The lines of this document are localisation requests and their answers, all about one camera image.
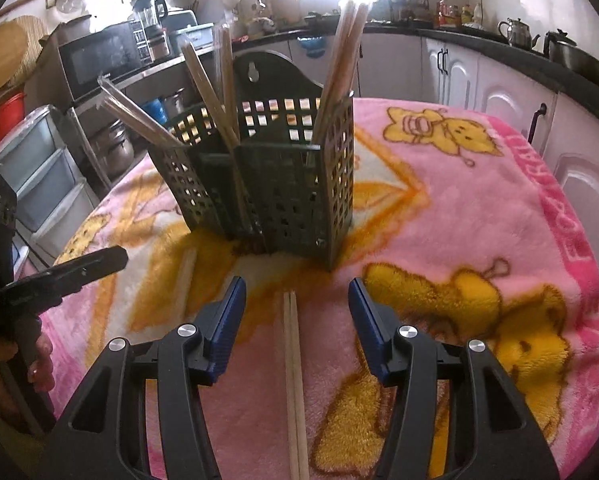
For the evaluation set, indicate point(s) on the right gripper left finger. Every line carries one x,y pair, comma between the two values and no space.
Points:
101,433

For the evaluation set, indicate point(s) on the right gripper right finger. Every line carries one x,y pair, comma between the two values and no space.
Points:
492,433

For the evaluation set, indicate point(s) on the person's left hand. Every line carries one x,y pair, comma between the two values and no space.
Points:
40,372

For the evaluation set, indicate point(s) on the grey plastic drawer unit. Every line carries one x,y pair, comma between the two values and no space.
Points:
53,196

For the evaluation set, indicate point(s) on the stacked steel pots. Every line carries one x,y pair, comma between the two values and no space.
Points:
113,149

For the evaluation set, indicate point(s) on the bare wooden chopstick pair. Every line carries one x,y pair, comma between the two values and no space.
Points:
288,343

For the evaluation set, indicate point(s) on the pink cartoon fleece blanket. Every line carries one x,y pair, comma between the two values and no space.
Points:
458,226

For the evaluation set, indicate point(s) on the wrapped chopsticks left compartment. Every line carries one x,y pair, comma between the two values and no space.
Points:
130,114

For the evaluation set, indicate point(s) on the wrapped chopsticks compartment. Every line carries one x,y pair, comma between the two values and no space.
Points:
130,114
342,31
209,96

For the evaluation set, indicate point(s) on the blue canister on shelf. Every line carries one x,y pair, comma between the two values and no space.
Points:
155,109

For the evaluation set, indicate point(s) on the round wooden cutting board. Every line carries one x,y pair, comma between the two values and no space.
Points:
19,49

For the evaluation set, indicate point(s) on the black microwave oven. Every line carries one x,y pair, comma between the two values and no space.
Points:
114,52

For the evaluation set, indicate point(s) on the wrapped chopsticks middle compartment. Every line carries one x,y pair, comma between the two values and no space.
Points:
209,96

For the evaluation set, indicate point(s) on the black plastic utensil caddy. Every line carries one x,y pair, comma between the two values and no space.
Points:
288,186

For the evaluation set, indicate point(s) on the blender with black base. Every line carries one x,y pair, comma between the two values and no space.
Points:
150,14

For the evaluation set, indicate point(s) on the white storage box on shelf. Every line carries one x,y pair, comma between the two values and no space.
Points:
200,36

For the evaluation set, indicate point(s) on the wrapped chopsticks right compartment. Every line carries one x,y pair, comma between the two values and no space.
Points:
342,31

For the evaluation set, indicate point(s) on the crossed wooden chopstick pair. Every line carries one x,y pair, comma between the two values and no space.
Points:
345,76

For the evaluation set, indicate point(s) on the steel basin on counter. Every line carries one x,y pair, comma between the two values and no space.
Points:
580,62

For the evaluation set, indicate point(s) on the blue hanging basket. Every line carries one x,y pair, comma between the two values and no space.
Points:
314,47

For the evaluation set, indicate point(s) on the black kettle pot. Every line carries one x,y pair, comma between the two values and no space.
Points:
555,41

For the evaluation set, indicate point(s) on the steel kettle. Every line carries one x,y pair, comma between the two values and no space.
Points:
517,33

